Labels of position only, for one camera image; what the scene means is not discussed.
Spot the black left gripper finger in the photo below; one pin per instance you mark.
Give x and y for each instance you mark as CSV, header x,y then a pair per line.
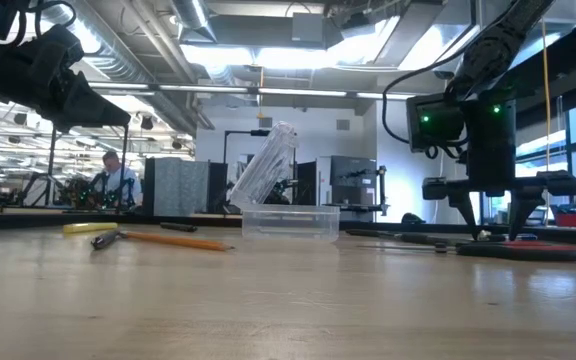
x,y
93,110

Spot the person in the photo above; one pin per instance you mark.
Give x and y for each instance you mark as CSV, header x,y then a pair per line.
x,y
118,180

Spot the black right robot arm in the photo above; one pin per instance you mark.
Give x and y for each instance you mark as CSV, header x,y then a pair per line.
x,y
498,45

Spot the black robot workstation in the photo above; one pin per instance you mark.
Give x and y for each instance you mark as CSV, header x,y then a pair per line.
x,y
353,175

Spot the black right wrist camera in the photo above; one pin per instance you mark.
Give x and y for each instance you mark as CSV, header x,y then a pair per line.
x,y
438,125

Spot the black aluminium table frame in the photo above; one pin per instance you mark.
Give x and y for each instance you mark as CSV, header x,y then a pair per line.
x,y
28,220

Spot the black dome object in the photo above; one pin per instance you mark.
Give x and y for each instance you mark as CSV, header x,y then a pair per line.
x,y
413,219

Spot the yellow highlighter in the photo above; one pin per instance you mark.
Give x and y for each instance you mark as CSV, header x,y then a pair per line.
x,y
90,228

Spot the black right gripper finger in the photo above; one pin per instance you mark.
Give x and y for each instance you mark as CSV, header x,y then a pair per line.
x,y
520,210
465,210

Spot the red and black scissors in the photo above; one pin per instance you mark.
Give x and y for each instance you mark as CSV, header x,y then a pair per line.
x,y
518,252

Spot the clear plastic supply box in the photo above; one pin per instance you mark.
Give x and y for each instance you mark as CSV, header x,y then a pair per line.
x,y
288,225

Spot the orange pencil with eraser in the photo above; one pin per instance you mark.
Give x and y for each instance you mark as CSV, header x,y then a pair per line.
x,y
178,241

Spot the grey partition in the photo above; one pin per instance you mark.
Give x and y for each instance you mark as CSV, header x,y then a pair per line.
x,y
175,187

